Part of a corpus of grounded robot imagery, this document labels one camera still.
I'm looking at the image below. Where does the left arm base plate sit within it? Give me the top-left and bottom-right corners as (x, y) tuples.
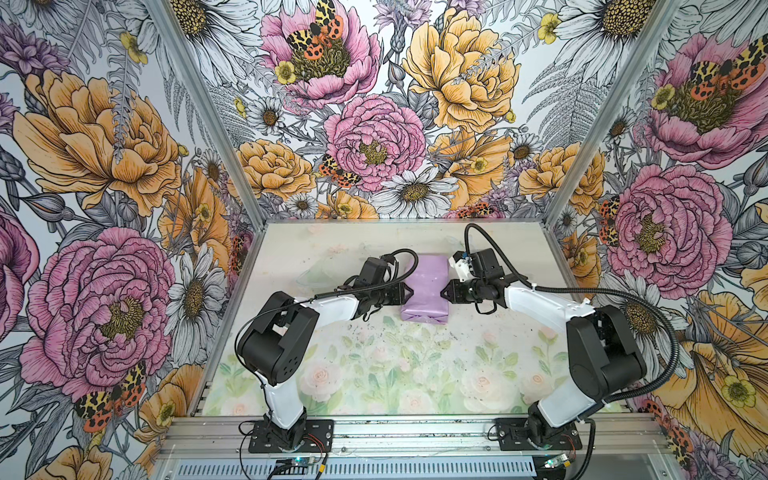
(248, 419), (335, 454)

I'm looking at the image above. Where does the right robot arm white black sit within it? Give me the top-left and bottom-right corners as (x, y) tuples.
(441, 249), (647, 448)

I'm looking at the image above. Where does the left aluminium corner post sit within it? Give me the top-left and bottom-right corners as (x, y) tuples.
(147, 1), (266, 233)

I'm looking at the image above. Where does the white vented cable duct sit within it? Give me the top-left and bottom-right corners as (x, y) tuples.
(166, 456), (536, 479)

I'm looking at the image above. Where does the aluminium front rail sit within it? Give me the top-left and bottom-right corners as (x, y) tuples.
(158, 413), (670, 460)

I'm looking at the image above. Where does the aluminium corner post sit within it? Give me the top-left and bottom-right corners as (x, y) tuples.
(147, 1), (266, 233)
(542, 0), (682, 230)

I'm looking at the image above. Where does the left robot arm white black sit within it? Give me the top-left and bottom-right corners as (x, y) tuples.
(234, 248), (419, 453)

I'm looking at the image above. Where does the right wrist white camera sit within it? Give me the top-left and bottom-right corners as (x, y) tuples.
(449, 251), (475, 283)

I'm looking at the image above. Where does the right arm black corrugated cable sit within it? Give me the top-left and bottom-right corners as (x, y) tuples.
(463, 223), (680, 404)

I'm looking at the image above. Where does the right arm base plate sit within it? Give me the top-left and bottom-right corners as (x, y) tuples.
(488, 417), (583, 451)

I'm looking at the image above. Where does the right aluminium corner post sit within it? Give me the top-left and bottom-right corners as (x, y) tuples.
(542, 0), (682, 230)

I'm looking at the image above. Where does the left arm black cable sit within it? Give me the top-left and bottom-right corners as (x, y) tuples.
(233, 248), (420, 385)

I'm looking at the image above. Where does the pink wrapping paper sheet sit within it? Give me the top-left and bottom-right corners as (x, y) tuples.
(400, 254), (450, 325)

